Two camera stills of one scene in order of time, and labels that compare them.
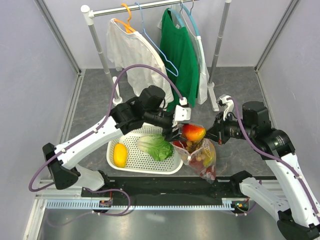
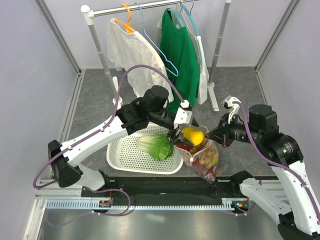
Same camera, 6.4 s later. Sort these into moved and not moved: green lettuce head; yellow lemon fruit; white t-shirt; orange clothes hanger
Moved: yellow lemon fruit
Not moved: green lettuce head; orange clothes hanger; white t-shirt
